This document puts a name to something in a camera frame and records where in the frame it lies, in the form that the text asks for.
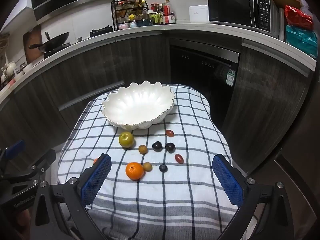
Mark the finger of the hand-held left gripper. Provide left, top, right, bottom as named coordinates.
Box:
left=0, top=149, right=57, bottom=188
left=0, top=140, right=26, bottom=166

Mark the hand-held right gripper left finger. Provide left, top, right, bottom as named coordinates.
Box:
left=24, top=153, right=112, bottom=240

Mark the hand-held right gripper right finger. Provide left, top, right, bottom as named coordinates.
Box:
left=212, top=153, right=298, bottom=240

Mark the green apple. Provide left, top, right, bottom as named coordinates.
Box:
left=118, top=131, right=135, bottom=148

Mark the white scalloped bowl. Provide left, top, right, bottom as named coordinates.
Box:
left=102, top=80, right=175, bottom=131

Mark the white black checked cloth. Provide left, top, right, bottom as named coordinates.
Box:
left=57, top=84, right=235, bottom=240

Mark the white teapot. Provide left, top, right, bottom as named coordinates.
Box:
left=4, top=61, right=18, bottom=77

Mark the green label sticker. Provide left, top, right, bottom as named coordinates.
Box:
left=226, top=70, right=237, bottom=87

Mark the gas stove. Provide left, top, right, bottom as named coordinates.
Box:
left=43, top=44, right=73, bottom=60

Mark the wooden cutting board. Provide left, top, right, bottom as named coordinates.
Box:
left=23, top=26, right=42, bottom=64

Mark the black built-in dishwasher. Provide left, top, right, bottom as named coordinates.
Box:
left=169, top=39, right=242, bottom=130

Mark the dark wood kitchen cabinet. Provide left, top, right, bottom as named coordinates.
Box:
left=0, top=29, right=313, bottom=180

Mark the black wok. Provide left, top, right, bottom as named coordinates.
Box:
left=29, top=31, right=70, bottom=53

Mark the teal plastic bag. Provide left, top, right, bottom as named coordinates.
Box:
left=285, top=25, right=318, bottom=58

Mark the white rice cooker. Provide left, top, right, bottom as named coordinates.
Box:
left=189, top=5, right=209, bottom=23

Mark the black microwave oven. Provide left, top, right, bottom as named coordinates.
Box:
left=207, top=0, right=280, bottom=39

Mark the red plastic bag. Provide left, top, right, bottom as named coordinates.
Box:
left=284, top=5, right=313, bottom=30

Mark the black wire spice rack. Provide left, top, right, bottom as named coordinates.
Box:
left=111, top=0, right=149, bottom=30

